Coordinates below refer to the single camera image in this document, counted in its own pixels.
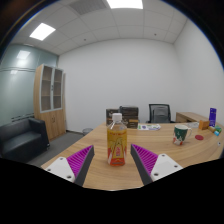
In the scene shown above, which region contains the orange cardboard box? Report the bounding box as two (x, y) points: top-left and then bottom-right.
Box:
(198, 119), (211, 131)

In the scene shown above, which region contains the wooden glass-door cabinet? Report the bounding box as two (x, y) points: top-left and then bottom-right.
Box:
(33, 63), (67, 141)

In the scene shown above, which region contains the grey waste bin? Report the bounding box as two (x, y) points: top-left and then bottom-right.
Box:
(82, 127), (94, 136)

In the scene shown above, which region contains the dark brown box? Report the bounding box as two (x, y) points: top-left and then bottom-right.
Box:
(105, 108), (120, 126)

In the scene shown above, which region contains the ceiling air vent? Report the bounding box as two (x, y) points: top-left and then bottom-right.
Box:
(68, 0), (109, 16)

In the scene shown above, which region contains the orange-labelled drink bottle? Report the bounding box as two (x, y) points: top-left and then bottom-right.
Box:
(106, 112), (128, 167)

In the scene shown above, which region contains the black leather sofa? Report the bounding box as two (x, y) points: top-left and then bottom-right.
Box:
(0, 117), (51, 164)

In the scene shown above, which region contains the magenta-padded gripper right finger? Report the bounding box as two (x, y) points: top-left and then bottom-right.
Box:
(130, 143), (184, 186)

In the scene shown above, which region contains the green and white mug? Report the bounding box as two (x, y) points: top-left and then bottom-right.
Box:
(172, 124), (193, 146)

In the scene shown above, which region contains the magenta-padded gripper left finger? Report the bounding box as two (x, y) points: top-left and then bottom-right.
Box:
(44, 144), (95, 187)

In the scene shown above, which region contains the square ceiling light panel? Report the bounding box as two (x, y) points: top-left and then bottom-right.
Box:
(105, 0), (144, 10)
(29, 22), (57, 42)

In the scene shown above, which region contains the white printed leaflet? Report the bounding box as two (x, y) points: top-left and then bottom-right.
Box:
(137, 123), (162, 131)

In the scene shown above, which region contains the black mesh office chair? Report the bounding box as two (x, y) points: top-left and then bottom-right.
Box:
(146, 103), (174, 124)

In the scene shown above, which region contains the wooden side desk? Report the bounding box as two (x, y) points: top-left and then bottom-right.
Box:
(175, 111), (209, 124)

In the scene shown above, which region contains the purple upright box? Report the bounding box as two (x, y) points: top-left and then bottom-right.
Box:
(208, 107), (218, 128)

